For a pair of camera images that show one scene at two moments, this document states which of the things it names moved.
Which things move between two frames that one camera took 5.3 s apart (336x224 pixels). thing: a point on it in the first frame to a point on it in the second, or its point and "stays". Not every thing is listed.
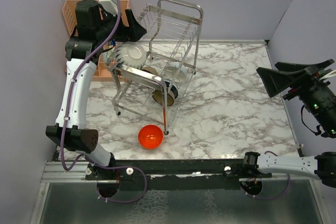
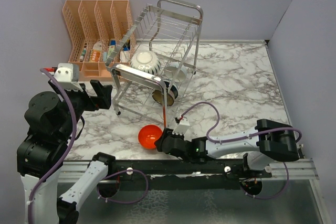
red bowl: (150, 136) stays
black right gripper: (275, 81) to (167, 132)
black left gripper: (132, 32) to (103, 98)
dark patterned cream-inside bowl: (172, 94) stays
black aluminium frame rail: (175, 174) stays
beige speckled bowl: (131, 53) to (146, 61)
